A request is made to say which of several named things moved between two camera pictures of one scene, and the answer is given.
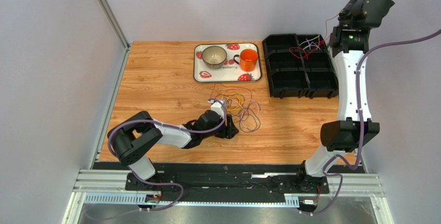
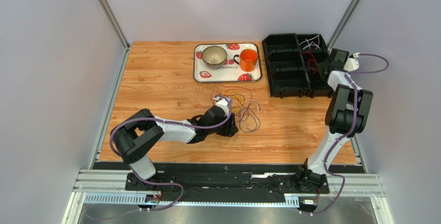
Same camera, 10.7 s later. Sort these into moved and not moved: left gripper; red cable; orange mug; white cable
Moved: red cable
Not moved: left gripper; orange mug; white cable
